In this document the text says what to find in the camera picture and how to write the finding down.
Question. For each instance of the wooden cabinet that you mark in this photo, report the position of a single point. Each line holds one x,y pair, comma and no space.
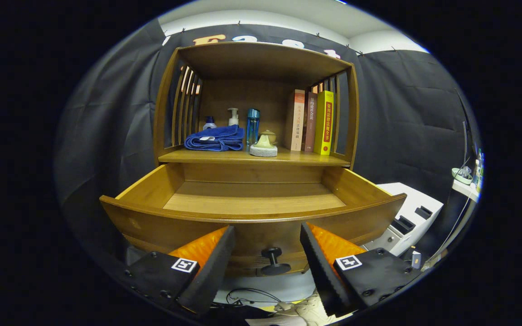
252,59

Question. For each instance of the green round bowl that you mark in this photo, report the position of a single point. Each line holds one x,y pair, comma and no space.
460,176

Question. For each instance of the white drawer unit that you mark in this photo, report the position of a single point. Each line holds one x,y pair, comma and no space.
410,199

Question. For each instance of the beige lidded teacup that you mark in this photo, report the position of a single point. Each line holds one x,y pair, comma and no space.
270,135

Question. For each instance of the yellow book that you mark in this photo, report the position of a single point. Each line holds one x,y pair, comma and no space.
323,122

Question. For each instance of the clear plastic bottle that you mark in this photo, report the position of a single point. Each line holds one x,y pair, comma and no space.
478,172

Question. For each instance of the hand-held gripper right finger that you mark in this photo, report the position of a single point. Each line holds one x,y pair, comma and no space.
320,267

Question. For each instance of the blue folded towel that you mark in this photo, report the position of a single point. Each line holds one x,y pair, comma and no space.
218,136

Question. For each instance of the beige book with orange band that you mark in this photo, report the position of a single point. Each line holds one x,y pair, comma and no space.
298,122

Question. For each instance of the wooden drawer with black knob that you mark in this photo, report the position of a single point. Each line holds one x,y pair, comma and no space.
252,199

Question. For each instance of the brown book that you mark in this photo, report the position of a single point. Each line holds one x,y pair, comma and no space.
311,122

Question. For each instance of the small white adapter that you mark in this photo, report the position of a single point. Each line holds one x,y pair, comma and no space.
416,260

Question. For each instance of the person's white shoe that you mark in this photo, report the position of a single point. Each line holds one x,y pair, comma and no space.
308,310

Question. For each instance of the tall blue glass bottle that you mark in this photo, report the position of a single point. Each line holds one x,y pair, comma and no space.
252,127

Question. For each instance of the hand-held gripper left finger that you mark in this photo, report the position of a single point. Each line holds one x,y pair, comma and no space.
213,267

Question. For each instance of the wooden countertop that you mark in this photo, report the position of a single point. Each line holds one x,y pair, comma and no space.
224,156

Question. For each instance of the small blue-capped lotion bottle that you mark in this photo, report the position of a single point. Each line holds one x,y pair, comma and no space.
209,124

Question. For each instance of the white pump bottle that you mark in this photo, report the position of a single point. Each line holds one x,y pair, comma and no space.
233,120

